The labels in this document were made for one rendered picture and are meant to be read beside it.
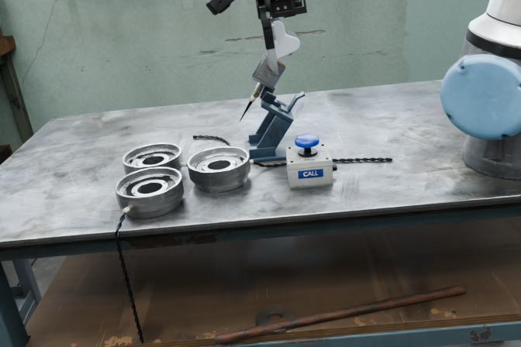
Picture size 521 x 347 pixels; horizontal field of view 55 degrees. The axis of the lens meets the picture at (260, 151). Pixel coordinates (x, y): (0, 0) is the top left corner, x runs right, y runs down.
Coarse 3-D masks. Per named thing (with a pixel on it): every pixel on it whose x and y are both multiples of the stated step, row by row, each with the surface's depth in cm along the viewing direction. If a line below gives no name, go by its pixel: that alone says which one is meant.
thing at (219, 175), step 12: (192, 156) 87; (204, 156) 89; (216, 156) 89; (240, 156) 88; (192, 168) 82; (204, 168) 85; (216, 168) 88; (228, 168) 84; (240, 168) 82; (192, 180) 83; (204, 180) 81; (216, 180) 81; (228, 180) 81; (240, 180) 83; (216, 192) 82
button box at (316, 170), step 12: (324, 144) 85; (288, 156) 82; (300, 156) 81; (312, 156) 81; (324, 156) 81; (288, 168) 80; (300, 168) 80; (312, 168) 80; (324, 168) 80; (336, 168) 83; (288, 180) 83; (300, 180) 81; (312, 180) 81; (324, 180) 81
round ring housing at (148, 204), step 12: (156, 168) 84; (168, 168) 83; (120, 180) 81; (132, 180) 83; (156, 180) 82; (180, 180) 79; (120, 192) 79; (132, 192) 79; (144, 192) 82; (156, 192) 78; (168, 192) 76; (180, 192) 79; (120, 204) 77; (132, 204) 75; (144, 204) 75; (156, 204) 76; (168, 204) 77; (132, 216) 77; (144, 216) 77; (156, 216) 77
